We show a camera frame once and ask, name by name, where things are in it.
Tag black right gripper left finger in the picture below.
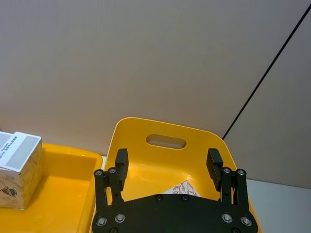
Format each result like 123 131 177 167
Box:
93 148 129 215

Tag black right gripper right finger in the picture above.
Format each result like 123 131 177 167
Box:
206 148 249 215

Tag white packet with red leaf print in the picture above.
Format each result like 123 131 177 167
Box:
167 180 202 197

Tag shallow yellow plastic tray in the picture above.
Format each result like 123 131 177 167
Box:
0 142 104 233

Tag white printed carton box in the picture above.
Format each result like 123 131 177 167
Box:
0 131 42 211

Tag yellow plastic bin with handle slot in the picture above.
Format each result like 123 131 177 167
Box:
91 117 264 233

